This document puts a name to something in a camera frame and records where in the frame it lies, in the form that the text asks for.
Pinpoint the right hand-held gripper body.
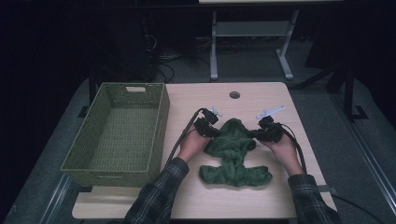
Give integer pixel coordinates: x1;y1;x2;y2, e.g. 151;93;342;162
255;105;287;144

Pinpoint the black metal stand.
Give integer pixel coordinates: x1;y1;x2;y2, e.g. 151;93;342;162
325;62;370;123
77;69;98;119

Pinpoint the metal floor rail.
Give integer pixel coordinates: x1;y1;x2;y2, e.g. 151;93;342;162
39;173;73;224
329;92;396;217

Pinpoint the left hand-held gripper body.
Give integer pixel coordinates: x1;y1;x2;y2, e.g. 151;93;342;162
192;106;224;138

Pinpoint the grey tape strip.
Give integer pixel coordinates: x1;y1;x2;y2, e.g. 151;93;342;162
317;185;338;194

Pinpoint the green woven basket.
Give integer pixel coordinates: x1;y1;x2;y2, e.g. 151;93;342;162
60;81;171;189

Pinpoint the bundle of floor cables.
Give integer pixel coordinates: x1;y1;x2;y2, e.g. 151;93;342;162
154;35;213;84

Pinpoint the person's left hand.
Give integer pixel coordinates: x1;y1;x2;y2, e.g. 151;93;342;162
177;126;211;163

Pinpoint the white metal table frame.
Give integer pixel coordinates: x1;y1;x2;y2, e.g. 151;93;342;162
209;8;300;81

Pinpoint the person's right hand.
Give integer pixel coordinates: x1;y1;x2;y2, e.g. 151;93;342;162
259;133;304;177

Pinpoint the green fleece garment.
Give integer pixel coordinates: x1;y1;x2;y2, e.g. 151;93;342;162
198;118;274;189

